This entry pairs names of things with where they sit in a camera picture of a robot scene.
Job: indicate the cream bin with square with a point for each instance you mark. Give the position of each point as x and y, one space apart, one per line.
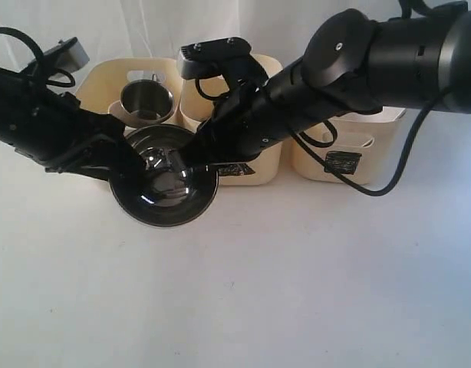
347 154

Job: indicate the white curtain backdrop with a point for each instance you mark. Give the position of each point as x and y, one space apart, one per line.
114 29

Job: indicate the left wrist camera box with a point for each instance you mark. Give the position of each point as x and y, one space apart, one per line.
68 55

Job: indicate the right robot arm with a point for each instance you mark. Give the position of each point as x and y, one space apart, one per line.
351 65

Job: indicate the cream bin with triangle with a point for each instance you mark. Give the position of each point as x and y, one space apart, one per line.
195 110

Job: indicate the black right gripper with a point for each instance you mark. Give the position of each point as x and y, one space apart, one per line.
267 111

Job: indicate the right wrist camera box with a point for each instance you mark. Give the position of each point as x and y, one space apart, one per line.
227 57

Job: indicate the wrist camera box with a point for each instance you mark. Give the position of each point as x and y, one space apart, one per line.
68 55
227 57

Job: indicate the white round bowl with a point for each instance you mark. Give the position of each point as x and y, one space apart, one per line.
116 109

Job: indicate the cream bin with circle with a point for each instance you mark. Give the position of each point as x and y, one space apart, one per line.
103 85

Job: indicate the stainless steel bowl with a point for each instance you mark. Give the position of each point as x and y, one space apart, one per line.
166 196

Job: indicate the white square plate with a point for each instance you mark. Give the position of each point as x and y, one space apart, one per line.
381 127

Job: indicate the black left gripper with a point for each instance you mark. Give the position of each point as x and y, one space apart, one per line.
55 132

